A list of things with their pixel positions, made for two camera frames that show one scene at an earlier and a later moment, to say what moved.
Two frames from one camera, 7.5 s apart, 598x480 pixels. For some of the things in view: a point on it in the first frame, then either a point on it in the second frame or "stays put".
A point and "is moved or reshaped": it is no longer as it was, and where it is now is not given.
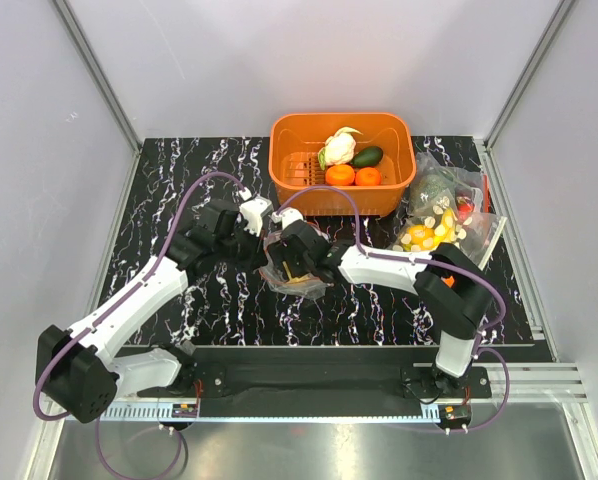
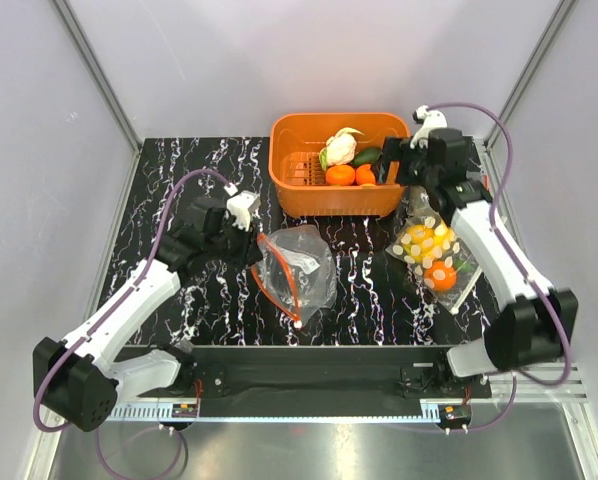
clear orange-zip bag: (310, 286) is moved or reshaped
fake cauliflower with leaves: (339, 148) stays put
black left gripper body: (242, 247) stays put
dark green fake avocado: (367, 157) stays put
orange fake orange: (339, 175) stays put
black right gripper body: (281, 253) -> (414, 167)
